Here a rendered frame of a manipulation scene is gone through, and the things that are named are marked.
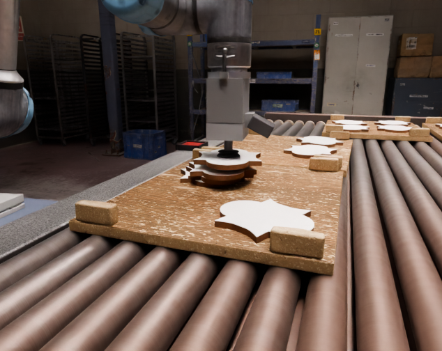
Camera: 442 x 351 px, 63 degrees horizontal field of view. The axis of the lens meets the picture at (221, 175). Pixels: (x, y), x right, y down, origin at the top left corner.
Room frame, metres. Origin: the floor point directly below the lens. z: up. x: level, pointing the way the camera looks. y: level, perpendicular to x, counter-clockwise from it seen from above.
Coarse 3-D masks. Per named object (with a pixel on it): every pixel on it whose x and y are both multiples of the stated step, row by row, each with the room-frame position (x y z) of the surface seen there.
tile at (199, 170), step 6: (192, 162) 0.67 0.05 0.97; (192, 168) 0.67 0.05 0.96; (198, 168) 0.63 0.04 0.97; (204, 168) 0.63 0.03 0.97; (210, 168) 0.63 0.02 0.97; (246, 168) 0.63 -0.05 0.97; (252, 168) 0.63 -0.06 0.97; (192, 174) 0.61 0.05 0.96; (198, 174) 0.61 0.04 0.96; (204, 174) 0.60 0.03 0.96; (210, 174) 0.59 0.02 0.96; (216, 174) 0.59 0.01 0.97; (222, 174) 0.59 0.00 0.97; (228, 174) 0.59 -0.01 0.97; (234, 174) 0.59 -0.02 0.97; (240, 174) 0.60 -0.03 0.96; (246, 174) 0.62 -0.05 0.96; (252, 174) 0.62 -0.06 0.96; (222, 180) 0.58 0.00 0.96
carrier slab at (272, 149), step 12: (240, 144) 1.03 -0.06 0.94; (252, 144) 1.03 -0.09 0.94; (264, 144) 1.03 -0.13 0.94; (276, 144) 1.03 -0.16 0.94; (288, 144) 1.03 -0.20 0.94; (300, 144) 1.03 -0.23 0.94; (348, 144) 1.03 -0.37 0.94; (264, 156) 0.87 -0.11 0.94; (276, 156) 0.87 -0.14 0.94; (288, 156) 0.87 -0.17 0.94; (348, 156) 0.87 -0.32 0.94
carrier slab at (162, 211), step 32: (192, 160) 0.82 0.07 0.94; (128, 192) 0.58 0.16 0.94; (160, 192) 0.58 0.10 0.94; (192, 192) 0.58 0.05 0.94; (224, 192) 0.58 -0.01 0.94; (256, 192) 0.58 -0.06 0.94; (288, 192) 0.58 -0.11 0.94; (320, 192) 0.58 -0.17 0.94; (96, 224) 0.44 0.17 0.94; (128, 224) 0.44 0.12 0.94; (160, 224) 0.44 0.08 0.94; (192, 224) 0.44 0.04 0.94; (320, 224) 0.44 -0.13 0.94; (224, 256) 0.38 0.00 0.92; (256, 256) 0.37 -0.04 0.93; (288, 256) 0.36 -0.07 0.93
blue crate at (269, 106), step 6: (264, 102) 5.32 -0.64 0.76; (270, 102) 5.28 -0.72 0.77; (276, 102) 5.25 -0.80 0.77; (282, 102) 5.22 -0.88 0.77; (288, 102) 5.19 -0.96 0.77; (294, 102) 5.17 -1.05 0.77; (264, 108) 5.31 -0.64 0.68; (270, 108) 5.28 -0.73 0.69; (276, 108) 5.25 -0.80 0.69; (282, 108) 5.22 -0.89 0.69; (288, 108) 5.19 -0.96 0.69; (294, 108) 5.17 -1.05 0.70
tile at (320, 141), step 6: (300, 138) 1.08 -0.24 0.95; (306, 138) 1.08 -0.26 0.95; (312, 138) 1.08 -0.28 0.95; (318, 138) 1.08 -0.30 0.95; (324, 138) 1.08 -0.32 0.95; (330, 138) 1.08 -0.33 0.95; (306, 144) 1.01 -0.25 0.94; (312, 144) 1.00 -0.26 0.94; (318, 144) 0.98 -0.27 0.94; (324, 144) 0.98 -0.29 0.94; (330, 144) 0.98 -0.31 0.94; (336, 144) 1.01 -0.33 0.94; (342, 144) 1.01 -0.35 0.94
